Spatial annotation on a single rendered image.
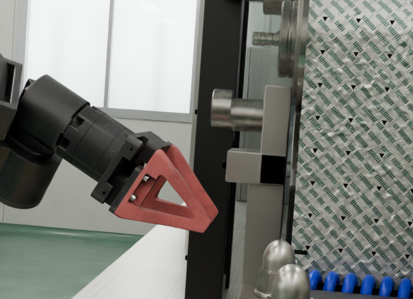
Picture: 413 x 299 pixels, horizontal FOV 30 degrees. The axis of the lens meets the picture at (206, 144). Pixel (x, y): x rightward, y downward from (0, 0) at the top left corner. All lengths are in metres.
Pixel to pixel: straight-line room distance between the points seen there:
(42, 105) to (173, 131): 5.64
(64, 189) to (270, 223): 5.82
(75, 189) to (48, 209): 0.29
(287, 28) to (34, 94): 0.24
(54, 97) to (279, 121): 0.22
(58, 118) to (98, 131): 0.04
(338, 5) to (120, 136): 0.23
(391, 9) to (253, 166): 0.20
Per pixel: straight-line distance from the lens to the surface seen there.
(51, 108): 0.70
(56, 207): 6.61
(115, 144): 0.69
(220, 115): 0.78
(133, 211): 0.67
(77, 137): 0.70
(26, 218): 6.71
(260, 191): 0.78
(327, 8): 0.71
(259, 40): 0.78
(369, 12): 0.71
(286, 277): 0.54
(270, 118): 0.77
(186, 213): 0.74
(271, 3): 0.99
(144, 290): 1.16
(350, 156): 0.70
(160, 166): 0.66
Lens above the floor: 1.18
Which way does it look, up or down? 3 degrees down
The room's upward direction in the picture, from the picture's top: 4 degrees clockwise
